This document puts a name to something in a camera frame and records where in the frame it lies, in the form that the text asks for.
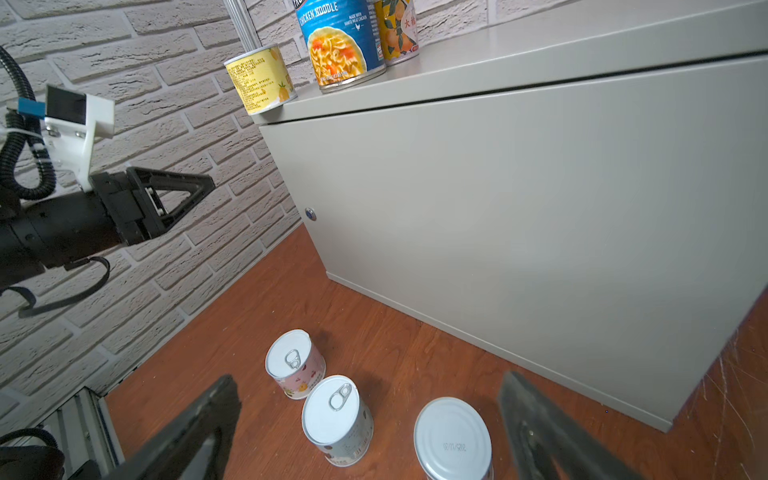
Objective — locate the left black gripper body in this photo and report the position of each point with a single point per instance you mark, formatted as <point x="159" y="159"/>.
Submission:
<point x="131" y="203"/>

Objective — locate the white can right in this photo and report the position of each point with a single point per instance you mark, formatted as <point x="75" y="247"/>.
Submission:
<point x="452" y="441"/>

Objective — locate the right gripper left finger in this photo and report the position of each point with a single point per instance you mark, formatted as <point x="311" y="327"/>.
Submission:
<point x="194" y="445"/>

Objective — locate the blue soup can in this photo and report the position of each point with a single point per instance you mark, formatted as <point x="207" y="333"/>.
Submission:
<point x="342" y="40"/>

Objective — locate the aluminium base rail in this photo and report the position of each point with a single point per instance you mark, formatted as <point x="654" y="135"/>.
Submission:
<point x="84" y="432"/>

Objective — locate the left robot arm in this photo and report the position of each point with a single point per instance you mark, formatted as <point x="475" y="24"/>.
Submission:
<point x="69" y="231"/>

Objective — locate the left aluminium corner post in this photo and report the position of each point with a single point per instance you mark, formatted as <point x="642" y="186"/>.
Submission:
<point x="243" y="24"/>

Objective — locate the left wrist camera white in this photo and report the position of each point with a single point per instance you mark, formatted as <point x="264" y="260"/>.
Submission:
<point x="72" y="121"/>

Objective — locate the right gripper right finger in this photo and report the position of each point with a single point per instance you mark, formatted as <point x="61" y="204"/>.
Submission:
<point x="546" y="443"/>

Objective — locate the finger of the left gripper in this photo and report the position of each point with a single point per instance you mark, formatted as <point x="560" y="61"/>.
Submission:
<point x="147" y="184"/>

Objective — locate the yellow labelled can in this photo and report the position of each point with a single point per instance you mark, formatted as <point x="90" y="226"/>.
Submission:
<point x="261" y="79"/>

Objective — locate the white can centre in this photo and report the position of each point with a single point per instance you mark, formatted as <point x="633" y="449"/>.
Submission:
<point x="337" y="421"/>

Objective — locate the white flat-lid can front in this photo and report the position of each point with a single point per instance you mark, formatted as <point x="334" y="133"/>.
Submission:
<point x="398" y="30"/>

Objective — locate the grey metal cabinet box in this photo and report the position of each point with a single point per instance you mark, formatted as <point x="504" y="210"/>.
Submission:
<point x="582" y="192"/>

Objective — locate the white can far left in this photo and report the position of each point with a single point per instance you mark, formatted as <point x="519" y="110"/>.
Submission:
<point x="296" y="364"/>

